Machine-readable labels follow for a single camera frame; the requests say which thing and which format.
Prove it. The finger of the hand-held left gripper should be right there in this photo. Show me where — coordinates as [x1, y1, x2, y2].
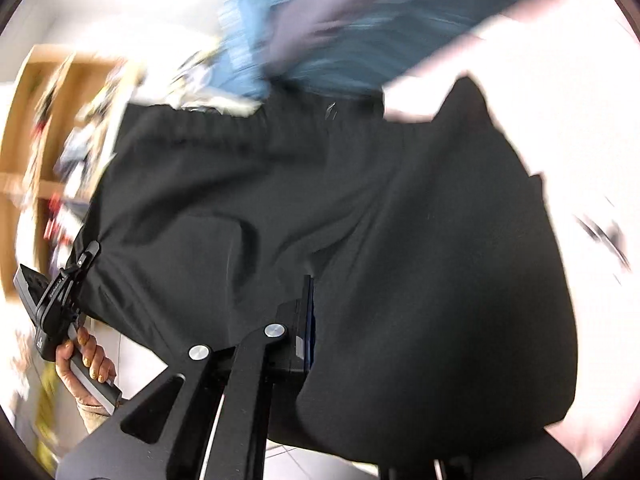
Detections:
[66, 240, 101, 283]

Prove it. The person's left hand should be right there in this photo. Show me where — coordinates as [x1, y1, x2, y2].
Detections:
[55, 327, 117, 406]

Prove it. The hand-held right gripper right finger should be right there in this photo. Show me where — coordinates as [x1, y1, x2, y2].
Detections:
[379, 440, 583, 480]

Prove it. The grey jacket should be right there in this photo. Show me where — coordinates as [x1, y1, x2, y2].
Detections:
[265, 0, 451, 76]

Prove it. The wooden shelf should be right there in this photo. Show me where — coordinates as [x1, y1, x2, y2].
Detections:
[0, 45, 146, 301]

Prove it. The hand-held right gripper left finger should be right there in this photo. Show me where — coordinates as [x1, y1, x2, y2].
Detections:
[55, 275, 315, 480]

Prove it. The blue cloth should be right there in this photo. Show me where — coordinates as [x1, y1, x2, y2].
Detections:
[217, 0, 501, 108]

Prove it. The black jacket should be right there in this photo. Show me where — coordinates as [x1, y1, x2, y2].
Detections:
[70, 77, 581, 466]

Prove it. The person's left forearm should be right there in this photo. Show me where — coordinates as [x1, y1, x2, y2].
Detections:
[75, 399, 113, 433]

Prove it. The blurred shelf clutter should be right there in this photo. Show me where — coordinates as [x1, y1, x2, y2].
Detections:
[35, 55, 151, 261]

